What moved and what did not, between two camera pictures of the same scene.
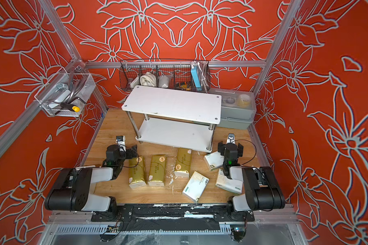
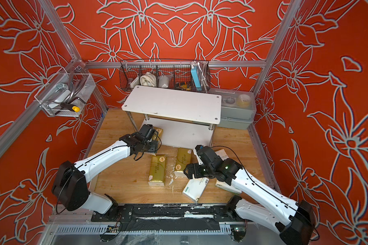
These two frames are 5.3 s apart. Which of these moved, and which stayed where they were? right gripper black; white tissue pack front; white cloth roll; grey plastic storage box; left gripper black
Moved: left gripper black; right gripper black
Stayed: grey plastic storage box; white cloth roll; white tissue pack front
